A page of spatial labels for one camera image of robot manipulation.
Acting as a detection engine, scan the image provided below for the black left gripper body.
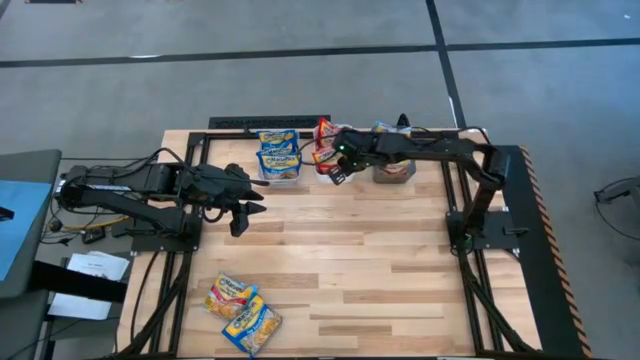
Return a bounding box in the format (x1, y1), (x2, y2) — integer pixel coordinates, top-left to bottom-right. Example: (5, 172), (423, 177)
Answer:
(180, 163), (265, 209)

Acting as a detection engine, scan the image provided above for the white plastic bin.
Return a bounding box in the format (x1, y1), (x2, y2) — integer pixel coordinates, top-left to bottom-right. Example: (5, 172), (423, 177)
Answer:
(310, 123), (357, 184)

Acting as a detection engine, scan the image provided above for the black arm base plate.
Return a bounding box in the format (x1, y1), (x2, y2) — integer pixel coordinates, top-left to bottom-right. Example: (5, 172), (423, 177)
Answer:
(446, 208), (521, 252)
(130, 213), (204, 253)

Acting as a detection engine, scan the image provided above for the black hazard-striped side panel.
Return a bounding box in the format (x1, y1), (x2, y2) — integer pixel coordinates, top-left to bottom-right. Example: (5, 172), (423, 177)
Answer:
(492, 144), (595, 359)

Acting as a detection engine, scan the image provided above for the yellow cable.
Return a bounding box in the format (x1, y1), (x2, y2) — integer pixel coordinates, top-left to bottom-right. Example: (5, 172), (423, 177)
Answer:
(62, 214), (131, 234)

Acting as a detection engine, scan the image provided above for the clear plastic bin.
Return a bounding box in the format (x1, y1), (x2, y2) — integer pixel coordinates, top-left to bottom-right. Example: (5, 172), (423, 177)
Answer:
(252, 124), (303, 188)

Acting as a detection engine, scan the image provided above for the orange ramen packet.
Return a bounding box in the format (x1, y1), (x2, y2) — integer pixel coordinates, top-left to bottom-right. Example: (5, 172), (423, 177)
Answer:
(202, 272), (259, 320)

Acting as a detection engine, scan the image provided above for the blue desk mat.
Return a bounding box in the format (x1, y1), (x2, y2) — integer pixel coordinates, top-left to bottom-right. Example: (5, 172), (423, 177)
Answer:
(0, 179), (54, 282)

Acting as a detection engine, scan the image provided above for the black power brick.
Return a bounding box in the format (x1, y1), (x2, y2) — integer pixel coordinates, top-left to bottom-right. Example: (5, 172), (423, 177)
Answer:
(81, 225), (107, 246)

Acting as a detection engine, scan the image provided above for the white printed paper sheet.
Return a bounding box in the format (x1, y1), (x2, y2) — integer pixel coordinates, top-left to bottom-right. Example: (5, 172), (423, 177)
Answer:
(64, 251), (131, 282)

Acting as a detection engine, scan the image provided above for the black shelf board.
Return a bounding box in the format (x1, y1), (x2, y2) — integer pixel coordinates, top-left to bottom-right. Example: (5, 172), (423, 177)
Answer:
(28, 259), (129, 304)

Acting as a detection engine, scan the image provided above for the dark grey translucent bin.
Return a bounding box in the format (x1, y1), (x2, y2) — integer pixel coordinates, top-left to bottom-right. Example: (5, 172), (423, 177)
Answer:
(368, 124), (417, 185)

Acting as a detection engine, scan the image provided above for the black aluminium table frame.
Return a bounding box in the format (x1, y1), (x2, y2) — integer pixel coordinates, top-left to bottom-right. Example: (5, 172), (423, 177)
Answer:
(115, 128), (544, 359)

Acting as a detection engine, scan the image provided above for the black floor grille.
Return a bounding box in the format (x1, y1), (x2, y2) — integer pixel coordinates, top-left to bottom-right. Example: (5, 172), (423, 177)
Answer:
(208, 114), (332, 131)

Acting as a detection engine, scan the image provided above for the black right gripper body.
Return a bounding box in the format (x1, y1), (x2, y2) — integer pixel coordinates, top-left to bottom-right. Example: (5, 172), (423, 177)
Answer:
(332, 129), (384, 171)

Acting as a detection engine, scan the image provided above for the grey desk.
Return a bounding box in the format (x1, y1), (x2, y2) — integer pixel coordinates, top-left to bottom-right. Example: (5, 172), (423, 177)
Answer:
(0, 148), (63, 301)

